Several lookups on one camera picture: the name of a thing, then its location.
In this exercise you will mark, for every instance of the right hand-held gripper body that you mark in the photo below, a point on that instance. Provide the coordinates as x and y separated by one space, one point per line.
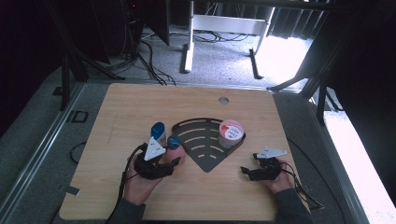
267 168

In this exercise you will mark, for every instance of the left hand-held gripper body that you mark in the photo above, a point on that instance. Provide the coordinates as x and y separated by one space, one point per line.
154 150

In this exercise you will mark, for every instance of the white bottle with blue label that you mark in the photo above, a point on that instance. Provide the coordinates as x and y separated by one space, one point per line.
158 130

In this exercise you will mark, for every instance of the black corner rack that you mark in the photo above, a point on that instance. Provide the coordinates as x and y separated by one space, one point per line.
199 146

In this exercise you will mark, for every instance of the pink round tub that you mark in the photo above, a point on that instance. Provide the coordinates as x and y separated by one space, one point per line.
231 130

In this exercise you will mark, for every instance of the person's right hand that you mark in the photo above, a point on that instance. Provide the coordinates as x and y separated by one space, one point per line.
281 183

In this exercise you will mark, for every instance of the person's left hand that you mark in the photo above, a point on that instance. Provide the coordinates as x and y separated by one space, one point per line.
138 188

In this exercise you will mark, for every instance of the grey table grommet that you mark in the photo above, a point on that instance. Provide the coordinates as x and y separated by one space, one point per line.
223 100

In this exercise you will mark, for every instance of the black metal stand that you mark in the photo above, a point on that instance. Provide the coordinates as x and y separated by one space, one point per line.
320 93
65 84

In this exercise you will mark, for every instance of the grey tape piece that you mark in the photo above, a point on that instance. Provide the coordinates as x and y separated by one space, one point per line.
70 189

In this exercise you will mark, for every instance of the dark computer tower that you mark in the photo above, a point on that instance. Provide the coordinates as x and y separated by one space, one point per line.
129 21

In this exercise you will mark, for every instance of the dark curtain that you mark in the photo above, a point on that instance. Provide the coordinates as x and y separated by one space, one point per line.
295 21

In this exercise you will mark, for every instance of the grey metal floor rail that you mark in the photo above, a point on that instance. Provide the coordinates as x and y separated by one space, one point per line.
339 174
37 149

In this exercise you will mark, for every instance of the white desk frame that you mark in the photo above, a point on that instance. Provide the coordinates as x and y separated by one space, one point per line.
229 24

